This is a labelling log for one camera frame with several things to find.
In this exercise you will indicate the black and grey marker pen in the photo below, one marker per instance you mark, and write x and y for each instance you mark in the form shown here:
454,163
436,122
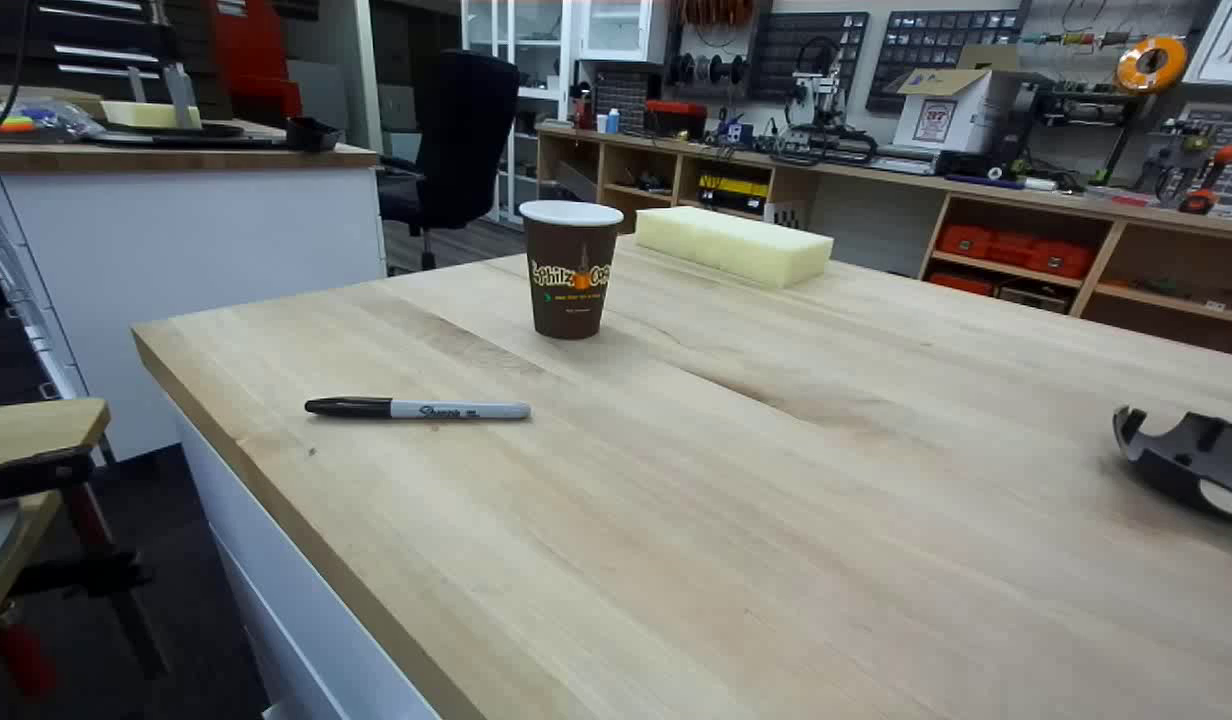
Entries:
442,408

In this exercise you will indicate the brown paper cup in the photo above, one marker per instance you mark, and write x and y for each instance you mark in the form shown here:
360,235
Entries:
569,272

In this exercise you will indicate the pale yellow foam block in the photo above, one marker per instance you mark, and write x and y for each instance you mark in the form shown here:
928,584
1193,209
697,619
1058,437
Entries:
737,247

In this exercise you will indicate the yellow box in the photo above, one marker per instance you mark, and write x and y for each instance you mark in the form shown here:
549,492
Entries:
734,188

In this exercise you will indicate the red and black toolbox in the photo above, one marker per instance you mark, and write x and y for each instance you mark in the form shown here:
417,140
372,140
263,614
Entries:
673,116

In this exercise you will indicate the black office chair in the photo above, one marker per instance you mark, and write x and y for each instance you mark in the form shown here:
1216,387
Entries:
436,145

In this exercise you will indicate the black bench machine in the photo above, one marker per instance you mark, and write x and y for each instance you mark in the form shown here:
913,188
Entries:
823,115

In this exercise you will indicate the white glass door cabinet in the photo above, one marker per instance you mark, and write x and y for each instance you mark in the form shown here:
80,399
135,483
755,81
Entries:
618,26

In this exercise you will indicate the red storage bin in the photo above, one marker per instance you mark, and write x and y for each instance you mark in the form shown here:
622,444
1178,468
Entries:
1067,259
1015,250
966,243

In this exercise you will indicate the narrow black pegboard panel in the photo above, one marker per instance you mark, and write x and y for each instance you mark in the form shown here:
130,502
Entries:
801,42

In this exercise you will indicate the white cardboard box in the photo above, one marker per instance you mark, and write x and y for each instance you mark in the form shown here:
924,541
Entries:
943,122

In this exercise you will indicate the wide black pegboard panel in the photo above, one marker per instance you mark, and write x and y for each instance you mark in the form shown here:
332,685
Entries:
939,42

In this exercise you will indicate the flat black tray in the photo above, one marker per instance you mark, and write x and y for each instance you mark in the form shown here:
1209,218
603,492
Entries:
217,132

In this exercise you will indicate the red cabinet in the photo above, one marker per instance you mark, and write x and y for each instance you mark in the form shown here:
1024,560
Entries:
255,52

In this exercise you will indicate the long wooden shelf unit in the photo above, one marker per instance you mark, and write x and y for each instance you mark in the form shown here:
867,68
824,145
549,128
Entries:
1102,266

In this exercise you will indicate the pale yellow pad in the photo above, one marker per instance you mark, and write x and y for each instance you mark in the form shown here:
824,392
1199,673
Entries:
150,115

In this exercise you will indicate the wooden stool with red legs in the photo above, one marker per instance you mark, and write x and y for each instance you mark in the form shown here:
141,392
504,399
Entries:
38,431

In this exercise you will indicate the orange tape roll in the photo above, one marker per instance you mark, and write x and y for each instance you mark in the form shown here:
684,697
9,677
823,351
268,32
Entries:
1126,68

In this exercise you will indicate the red power drill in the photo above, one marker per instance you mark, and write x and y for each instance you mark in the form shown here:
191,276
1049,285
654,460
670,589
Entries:
1209,174

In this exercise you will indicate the black drawer rack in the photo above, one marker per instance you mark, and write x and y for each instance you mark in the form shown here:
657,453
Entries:
80,42

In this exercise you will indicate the white slanted metal frame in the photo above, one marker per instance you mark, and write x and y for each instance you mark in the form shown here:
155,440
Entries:
28,285

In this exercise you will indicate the white picture frame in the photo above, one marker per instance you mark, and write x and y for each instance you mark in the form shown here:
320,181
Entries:
1230,45

